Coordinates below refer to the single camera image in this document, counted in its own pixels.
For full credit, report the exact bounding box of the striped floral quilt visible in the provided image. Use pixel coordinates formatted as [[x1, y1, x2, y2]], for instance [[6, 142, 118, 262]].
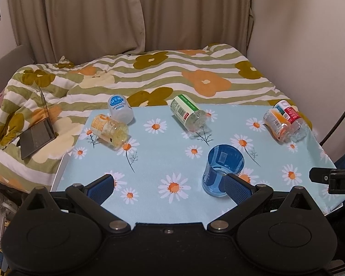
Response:
[[0, 43, 313, 193]]

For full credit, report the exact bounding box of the grey bed headboard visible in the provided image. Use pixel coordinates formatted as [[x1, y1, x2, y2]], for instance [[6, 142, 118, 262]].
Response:
[[0, 45, 35, 93]]

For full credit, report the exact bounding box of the open grey laptop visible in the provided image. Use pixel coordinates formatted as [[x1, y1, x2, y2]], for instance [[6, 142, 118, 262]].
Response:
[[17, 87, 56, 160]]

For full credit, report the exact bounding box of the white blue labelled cup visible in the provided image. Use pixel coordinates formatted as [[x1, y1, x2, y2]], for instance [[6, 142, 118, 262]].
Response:
[[108, 95, 134, 125]]

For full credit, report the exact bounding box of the light blue daisy tablecloth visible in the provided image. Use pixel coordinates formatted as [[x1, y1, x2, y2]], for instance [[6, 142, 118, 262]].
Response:
[[58, 105, 345, 225]]

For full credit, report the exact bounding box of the beige curtain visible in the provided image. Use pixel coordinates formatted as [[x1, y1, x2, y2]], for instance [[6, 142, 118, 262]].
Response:
[[8, 0, 254, 64]]

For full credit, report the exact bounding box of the black cable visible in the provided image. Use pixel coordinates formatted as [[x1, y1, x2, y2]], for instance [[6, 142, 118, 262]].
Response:
[[318, 93, 345, 147]]

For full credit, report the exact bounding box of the green labelled clear cup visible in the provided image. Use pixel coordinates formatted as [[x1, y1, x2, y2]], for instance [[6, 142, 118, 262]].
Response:
[[170, 94, 208, 133]]

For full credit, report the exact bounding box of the orange labelled clear cup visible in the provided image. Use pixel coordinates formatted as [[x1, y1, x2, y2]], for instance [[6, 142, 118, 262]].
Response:
[[263, 108, 292, 143]]

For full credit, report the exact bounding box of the red labelled clear cup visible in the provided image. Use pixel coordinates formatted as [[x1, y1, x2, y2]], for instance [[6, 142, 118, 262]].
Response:
[[273, 100, 308, 142]]

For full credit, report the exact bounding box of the yellow labelled clear cup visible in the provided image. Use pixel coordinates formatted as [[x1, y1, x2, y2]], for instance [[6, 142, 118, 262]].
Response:
[[91, 114, 129, 148]]

